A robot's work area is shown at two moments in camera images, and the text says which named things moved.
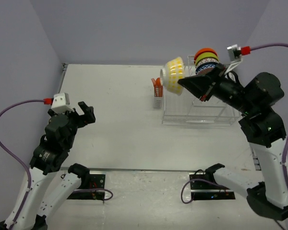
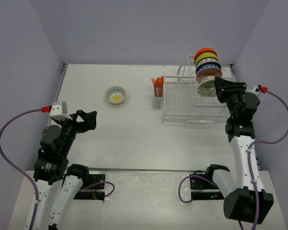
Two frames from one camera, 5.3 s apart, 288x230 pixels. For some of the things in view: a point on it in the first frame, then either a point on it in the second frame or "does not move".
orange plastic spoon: [158, 83] does not move
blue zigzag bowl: [205, 65] does not move
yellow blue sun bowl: [171, 74] to [115, 95]
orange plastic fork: [155, 86] does not move
